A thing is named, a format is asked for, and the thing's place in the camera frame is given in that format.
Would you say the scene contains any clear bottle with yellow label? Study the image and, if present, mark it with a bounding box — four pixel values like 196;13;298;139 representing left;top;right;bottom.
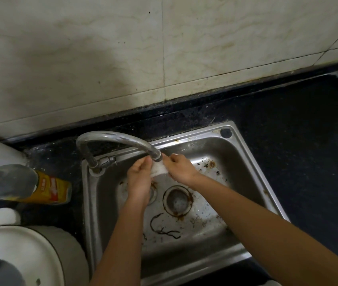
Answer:
0;163;73;205

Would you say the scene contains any white round appliance with lid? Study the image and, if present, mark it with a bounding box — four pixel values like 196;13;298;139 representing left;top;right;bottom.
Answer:
0;224;89;286

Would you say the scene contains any chrome curved faucet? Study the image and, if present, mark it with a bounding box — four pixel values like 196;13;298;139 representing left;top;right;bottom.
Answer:
76;131;162;177

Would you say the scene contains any person's left hand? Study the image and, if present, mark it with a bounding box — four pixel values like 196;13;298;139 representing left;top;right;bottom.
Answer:
127;157;154;206

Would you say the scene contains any white wet cloth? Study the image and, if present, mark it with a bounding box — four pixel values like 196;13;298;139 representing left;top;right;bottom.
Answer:
151;159;169;178

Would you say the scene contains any person's right hand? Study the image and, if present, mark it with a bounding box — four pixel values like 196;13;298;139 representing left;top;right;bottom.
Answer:
161;154;202;188

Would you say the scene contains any person's right forearm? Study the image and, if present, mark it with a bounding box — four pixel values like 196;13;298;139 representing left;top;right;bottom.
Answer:
192;174;338;286

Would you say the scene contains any stainless steel sink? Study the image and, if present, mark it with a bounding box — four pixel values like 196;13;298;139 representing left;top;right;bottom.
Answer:
81;121;290;286

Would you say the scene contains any person's left forearm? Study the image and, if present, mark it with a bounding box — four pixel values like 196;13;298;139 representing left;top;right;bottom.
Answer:
89;201;155;286

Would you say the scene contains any dark curly string scrap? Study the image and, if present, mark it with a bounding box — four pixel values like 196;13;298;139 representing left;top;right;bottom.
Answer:
149;213;182;239

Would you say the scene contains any rusty round sink drain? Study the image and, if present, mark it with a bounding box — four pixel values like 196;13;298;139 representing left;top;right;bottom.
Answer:
162;185;194;218

